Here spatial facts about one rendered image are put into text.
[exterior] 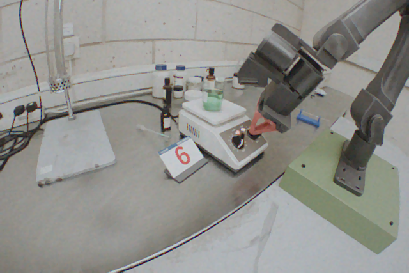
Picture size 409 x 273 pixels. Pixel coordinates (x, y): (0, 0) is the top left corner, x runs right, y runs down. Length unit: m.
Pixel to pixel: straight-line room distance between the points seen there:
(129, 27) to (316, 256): 0.89
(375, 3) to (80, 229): 0.60
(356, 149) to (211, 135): 0.31
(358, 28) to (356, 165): 0.26
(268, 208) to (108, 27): 0.78
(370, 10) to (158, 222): 0.49
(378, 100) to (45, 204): 0.62
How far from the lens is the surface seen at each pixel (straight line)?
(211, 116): 0.39
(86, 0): 0.79
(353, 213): 0.35
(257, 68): 0.31
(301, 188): 0.36
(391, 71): 0.39
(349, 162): 0.42
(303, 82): 0.32
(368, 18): 0.36
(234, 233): 0.29
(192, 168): 0.37
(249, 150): 0.39
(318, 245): 0.34
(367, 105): 0.37
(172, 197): 0.32
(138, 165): 0.39
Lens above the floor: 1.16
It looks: 27 degrees down
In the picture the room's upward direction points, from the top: 5 degrees clockwise
